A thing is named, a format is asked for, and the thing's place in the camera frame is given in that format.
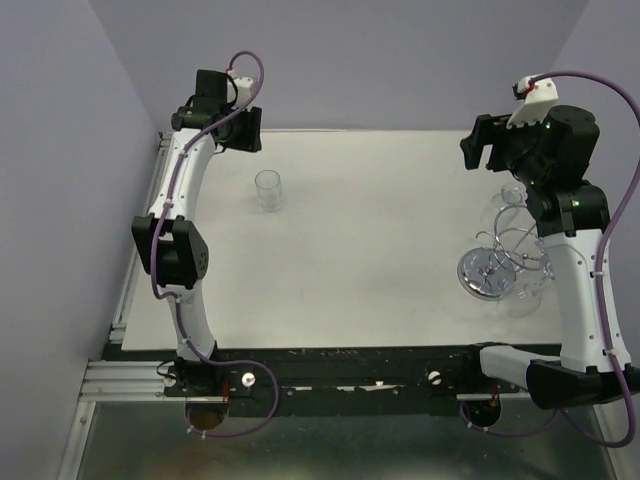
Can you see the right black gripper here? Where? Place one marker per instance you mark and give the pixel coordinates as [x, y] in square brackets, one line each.
[486, 129]

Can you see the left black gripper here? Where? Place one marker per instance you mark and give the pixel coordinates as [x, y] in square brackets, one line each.
[250, 140]

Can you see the short clear wine glass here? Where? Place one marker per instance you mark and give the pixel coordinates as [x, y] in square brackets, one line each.
[269, 190]

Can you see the ribbed wine glass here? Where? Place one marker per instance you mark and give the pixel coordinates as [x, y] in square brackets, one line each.
[502, 200]

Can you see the chrome wine glass rack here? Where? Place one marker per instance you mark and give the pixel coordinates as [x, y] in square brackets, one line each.
[509, 247]

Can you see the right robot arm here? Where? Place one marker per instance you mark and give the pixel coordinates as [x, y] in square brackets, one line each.
[550, 157]

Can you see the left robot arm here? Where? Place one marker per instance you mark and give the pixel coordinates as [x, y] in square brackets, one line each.
[216, 118]

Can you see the right wine glass on rack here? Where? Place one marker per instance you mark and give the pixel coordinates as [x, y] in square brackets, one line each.
[542, 250]

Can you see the tall wine glass on rack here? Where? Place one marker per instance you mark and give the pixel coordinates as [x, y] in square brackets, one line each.
[525, 296]

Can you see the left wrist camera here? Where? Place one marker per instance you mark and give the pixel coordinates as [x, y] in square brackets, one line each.
[239, 89]

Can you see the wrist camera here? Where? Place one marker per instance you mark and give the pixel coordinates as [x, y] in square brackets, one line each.
[239, 89]
[536, 99]

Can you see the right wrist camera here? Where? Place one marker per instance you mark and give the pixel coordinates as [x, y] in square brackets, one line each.
[536, 99]

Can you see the black mounting base plate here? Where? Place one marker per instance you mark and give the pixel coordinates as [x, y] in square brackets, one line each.
[335, 382]

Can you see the aluminium rail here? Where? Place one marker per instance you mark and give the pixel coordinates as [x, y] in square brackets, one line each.
[122, 381]

